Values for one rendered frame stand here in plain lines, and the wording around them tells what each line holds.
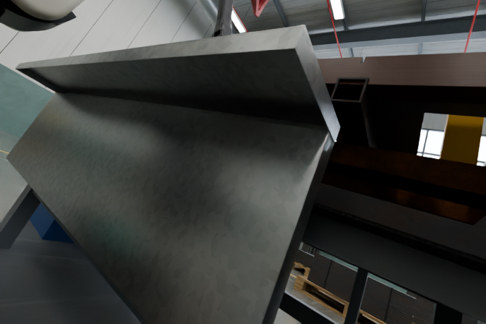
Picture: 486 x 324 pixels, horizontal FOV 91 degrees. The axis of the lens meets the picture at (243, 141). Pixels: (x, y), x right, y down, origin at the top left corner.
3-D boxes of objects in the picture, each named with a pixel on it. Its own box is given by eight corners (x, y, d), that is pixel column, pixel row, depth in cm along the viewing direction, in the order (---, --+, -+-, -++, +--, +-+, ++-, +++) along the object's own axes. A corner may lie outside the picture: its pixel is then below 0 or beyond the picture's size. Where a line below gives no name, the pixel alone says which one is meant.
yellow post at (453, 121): (432, 192, 47) (448, 109, 52) (466, 199, 44) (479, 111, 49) (435, 184, 43) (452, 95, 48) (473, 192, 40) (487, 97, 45)
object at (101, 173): (16, 161, 106) (64, 97, 116) (246, 404, 28) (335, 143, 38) (5, 158, 103) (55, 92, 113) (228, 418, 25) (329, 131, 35)
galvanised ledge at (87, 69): (64, 97, 116) (67, 92, 117) (335, 143, 38) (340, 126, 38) (14, 69, 101) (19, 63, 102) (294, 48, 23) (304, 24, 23)
